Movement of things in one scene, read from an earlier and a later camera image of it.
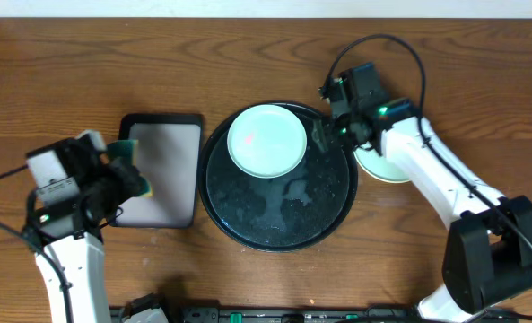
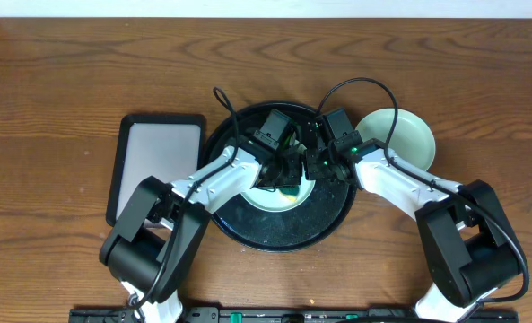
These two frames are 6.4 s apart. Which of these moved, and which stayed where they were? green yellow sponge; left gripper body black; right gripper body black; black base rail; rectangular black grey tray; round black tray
Moved: green yellow sponge; right gripper body black; left gripper body black
Stayed: black base rail; rectangular black grey tray; round black tray
